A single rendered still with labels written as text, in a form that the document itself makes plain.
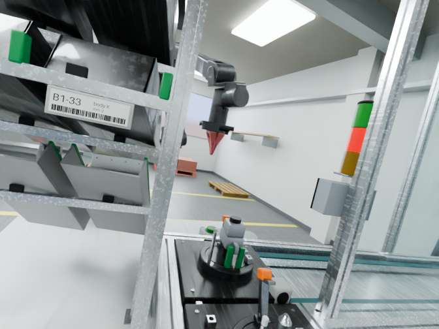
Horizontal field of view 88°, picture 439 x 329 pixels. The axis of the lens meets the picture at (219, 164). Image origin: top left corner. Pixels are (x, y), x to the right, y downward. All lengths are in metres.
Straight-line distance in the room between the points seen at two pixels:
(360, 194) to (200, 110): 7.68
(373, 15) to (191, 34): 3.15
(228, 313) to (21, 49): 0.48
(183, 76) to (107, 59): 0.12
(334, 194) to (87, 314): 0.57
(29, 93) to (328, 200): 0.53
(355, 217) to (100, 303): 0.58
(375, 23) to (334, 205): 3.01
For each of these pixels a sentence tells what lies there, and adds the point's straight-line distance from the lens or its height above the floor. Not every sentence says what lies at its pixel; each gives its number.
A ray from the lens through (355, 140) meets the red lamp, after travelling 0.54.
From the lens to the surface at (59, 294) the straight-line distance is 0.69.
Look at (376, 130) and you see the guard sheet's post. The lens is 0.53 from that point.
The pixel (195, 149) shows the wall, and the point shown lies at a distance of 8.07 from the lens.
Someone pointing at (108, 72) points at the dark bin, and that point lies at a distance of 0.36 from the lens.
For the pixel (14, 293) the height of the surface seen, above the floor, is 0.86.
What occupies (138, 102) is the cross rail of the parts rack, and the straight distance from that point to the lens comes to 0.29.
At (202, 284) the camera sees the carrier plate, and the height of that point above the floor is 0.97.
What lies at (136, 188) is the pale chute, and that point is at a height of 1.16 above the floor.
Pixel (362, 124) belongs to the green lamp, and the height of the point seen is 1.37.
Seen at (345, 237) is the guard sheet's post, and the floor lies 1.14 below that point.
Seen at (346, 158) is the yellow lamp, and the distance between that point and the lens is 0.55.
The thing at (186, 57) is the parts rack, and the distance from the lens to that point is 0.30.
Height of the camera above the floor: 1.28
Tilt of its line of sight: 6 degrees down
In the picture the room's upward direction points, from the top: 12 degrees clockwise
